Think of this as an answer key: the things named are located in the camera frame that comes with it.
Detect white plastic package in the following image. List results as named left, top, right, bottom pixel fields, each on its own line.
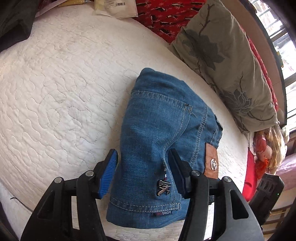
left=94, top=0, right=138, bottom=19

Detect white quilted mattress cover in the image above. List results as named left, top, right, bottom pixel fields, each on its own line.
left=1, top=3, right=248, bottom=237

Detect dark cloth at left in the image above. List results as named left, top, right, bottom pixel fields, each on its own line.
left=0, top=0, right=39, bottom=51

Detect grey floral pillow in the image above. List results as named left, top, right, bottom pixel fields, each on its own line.
left=169, top=1, right=278, bottom=133

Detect blue denim jeans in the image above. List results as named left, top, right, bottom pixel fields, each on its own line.
left=106, top=68, right=222, bottom=229

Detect doll with orange dress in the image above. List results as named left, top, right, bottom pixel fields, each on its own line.
left=253, top=126, right=287, bottom=180

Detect red patterned blanket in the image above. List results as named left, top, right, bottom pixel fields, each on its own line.
left=136, top=1, right=278, bottom=111

